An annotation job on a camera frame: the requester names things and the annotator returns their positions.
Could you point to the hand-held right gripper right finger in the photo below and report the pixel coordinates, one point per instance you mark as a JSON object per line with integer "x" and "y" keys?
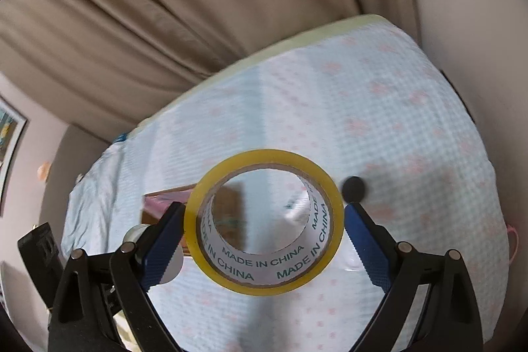
{"x": 367, "y": 242}

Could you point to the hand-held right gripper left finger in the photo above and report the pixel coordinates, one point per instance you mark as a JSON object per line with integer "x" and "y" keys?
{"x": 163, "y": 249}

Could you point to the yellow packing tape roll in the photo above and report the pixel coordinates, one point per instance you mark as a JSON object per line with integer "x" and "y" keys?
{"x": 264, "y": 222}

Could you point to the brown cardboard box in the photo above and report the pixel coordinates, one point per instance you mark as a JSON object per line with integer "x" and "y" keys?
{"x": 159, "y": 207}

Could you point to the small black round cap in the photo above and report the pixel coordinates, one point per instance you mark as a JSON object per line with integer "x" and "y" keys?
{"x": 354, "y": 189}

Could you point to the pink dotted light blue bedsheet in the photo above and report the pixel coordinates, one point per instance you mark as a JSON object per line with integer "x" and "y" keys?
{"x": 371, "y": 121}

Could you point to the black device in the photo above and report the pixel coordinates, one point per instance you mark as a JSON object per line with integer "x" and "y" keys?
{"x": 39, "y": 253}

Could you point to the cream mattress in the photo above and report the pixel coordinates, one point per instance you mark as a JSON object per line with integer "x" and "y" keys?
{"x": 264, "y": 47}

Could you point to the beige curtain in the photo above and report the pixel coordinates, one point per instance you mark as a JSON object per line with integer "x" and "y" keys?
{"x": 173, "y": 14}

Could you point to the framed wall picture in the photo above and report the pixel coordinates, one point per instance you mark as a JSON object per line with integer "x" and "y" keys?
{"x": 8, "y": 146}

